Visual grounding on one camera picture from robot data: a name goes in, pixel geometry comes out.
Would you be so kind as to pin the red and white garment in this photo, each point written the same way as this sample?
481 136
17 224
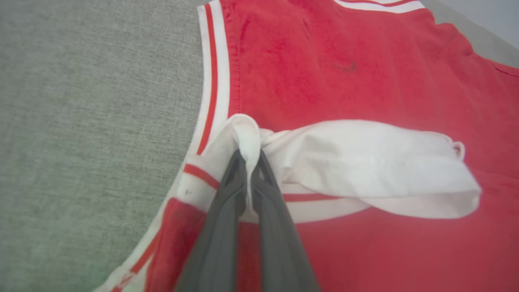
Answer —
365 121

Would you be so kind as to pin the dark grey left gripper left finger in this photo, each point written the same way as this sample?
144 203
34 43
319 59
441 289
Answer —
217 235

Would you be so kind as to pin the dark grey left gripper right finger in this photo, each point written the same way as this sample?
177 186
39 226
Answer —
279 239

